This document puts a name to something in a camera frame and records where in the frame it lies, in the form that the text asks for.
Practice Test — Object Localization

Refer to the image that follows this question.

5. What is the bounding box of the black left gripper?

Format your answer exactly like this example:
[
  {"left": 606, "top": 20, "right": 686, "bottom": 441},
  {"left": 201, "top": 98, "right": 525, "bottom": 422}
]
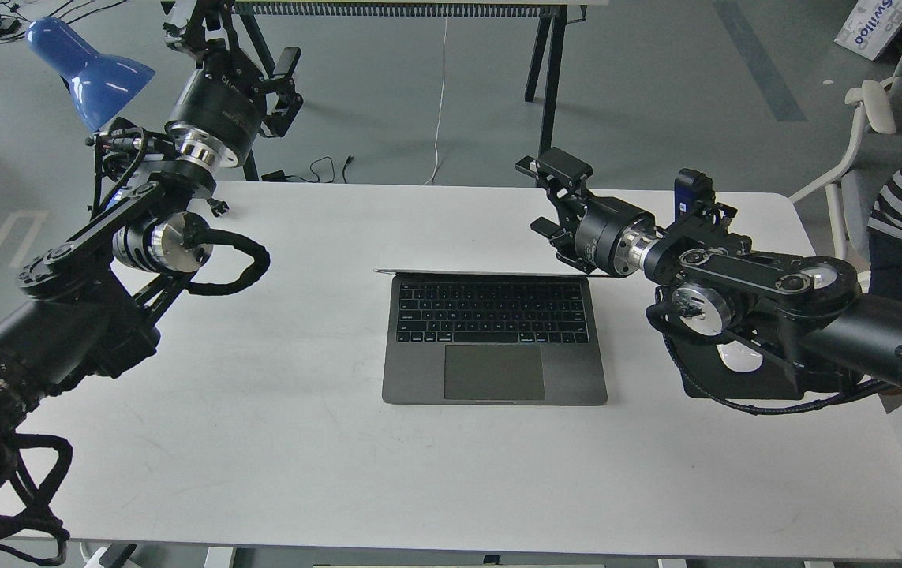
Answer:
[{"left": 162, "top": 1, "right": 304, "bottom": 166}]

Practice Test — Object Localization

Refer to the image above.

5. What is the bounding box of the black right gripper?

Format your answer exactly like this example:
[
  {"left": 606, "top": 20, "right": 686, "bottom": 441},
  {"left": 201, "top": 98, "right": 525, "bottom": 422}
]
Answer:
[{"left": 515, "top": 148, "right": 657, "bottom": 278}]

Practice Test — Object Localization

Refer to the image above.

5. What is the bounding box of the grey laptop computer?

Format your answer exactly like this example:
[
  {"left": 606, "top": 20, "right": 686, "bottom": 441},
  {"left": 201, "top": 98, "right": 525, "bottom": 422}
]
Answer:
[{"left": 381, "top": 269, "right": 607, "bottom": 406}]

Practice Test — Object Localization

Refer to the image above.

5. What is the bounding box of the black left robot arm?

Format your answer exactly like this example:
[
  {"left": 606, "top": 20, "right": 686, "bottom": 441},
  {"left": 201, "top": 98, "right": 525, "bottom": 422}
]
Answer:
[{"left": 0, "top": 1, "right": 302, "bottom": 567}]

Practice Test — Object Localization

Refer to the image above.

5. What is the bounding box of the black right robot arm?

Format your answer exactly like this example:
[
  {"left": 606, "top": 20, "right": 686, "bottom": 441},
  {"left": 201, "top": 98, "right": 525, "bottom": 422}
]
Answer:
[{"left": 515, "top": 148, "right": 902, "bottom": 416}]

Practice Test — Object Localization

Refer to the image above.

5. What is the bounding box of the blue desk lamp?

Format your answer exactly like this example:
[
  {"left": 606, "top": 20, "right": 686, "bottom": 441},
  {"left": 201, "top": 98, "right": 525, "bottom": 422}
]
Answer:
[{"left": 26, "top": 16, "right": 155, "bottom": 132}]

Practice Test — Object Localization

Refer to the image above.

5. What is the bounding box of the black mouse pad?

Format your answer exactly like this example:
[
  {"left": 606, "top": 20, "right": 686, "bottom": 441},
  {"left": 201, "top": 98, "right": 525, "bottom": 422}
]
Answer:
[{"left": 662, "top": 334, "right": 802, "bottom": 402}]

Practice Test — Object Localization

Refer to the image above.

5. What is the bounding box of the white computer mouse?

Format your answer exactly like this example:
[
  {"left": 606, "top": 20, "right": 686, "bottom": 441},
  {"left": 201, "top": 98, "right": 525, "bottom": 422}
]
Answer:
[{"left": 717, "top": 342, "right": 764, "bottom": 373}]

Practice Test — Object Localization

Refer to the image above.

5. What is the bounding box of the white grey chair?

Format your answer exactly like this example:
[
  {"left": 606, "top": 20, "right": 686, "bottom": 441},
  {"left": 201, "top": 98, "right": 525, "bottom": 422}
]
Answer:
[{"left": 788, "top": 0, "right": 902, "bottom": 293}]

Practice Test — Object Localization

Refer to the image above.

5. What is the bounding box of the white cardboard box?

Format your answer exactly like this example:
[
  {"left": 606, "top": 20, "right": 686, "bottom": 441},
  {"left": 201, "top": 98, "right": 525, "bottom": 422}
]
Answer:
[{"left": 833, "top": 1, "right": 902, "bottom": 62}]

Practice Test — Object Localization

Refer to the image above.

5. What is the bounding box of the black background table frame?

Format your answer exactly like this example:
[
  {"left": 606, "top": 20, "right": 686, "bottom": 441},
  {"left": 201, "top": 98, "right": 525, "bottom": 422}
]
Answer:
[{"left": 160, "top": 0, "right": 587, "bottom": 189}]

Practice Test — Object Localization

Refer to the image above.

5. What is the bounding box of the white hanging cable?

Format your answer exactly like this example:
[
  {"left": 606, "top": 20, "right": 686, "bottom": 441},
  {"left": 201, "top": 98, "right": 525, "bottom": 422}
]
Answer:
[{"left": 424, "top": 17, "right": 449, "bottom": 187}]

